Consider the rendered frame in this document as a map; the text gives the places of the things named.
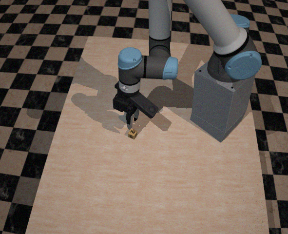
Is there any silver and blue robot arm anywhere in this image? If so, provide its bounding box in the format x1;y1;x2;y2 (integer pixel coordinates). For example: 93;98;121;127
118;0;262;118

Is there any tan wooden number cube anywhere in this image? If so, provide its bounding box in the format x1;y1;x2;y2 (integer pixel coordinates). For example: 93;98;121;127
128;129;137;139

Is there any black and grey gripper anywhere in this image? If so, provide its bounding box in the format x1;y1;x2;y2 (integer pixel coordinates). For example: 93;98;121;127
113;82;140;130

